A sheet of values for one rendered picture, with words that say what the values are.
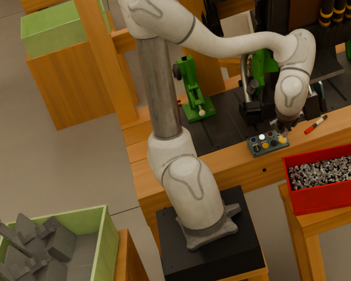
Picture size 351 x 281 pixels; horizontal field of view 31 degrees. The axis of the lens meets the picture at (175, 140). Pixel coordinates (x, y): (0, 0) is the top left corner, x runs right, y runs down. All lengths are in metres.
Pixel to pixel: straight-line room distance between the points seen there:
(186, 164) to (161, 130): 0.17
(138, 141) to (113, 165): 1.49
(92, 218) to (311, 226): 0.82
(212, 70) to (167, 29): 1.17
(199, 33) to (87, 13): 0.97
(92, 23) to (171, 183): 0.98
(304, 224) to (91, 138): 2.63
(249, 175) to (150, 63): 0.75
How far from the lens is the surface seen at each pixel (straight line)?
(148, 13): 1.80
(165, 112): 2.12
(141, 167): 2.70
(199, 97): 2.82
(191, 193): 2.04
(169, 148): 2.16
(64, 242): 2.48
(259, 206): 3.67
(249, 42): 2.03
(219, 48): 1.93
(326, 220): 2.37
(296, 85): 2.07
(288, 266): 3.32
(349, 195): 2.37
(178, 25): 1.83
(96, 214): 2.47
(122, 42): 2.93
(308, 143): 2.57
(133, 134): 2.92
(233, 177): 2.54
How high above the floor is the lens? 2.43
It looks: 34 degrees down
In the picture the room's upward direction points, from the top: 18 degrees counter-clockwise
